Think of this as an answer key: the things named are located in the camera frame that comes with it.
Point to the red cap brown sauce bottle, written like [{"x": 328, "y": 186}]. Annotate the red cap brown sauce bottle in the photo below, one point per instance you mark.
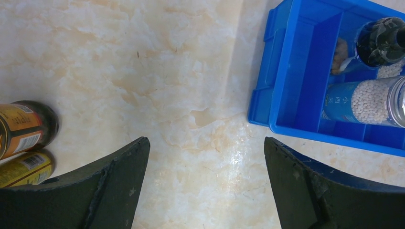
[{"x": 26, "y": 125}]

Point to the blue plastic divided bin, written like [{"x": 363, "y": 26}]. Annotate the blue plastic divided bin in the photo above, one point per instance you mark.
[{"x": 289, "y": 96}]

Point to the silver cap white bead jar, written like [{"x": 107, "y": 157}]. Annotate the silver cap white bead jar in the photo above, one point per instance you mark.
[{"x": 369, "y": 102}]

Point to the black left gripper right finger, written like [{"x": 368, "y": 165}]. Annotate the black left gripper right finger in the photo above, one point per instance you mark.
[{"x": 312, "y": 195}]

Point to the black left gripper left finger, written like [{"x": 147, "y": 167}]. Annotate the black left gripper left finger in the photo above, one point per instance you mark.
[{"x": 101, "y": 195}]

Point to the black pourer cap grain jar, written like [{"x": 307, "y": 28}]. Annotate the black pourer cap grain jar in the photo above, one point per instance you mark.
[{"x": 393, "y": 70}]

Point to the yellow label oil bottle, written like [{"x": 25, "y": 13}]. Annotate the yellow label oil bottle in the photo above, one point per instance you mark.
[{"x": 31, "y": 168}]

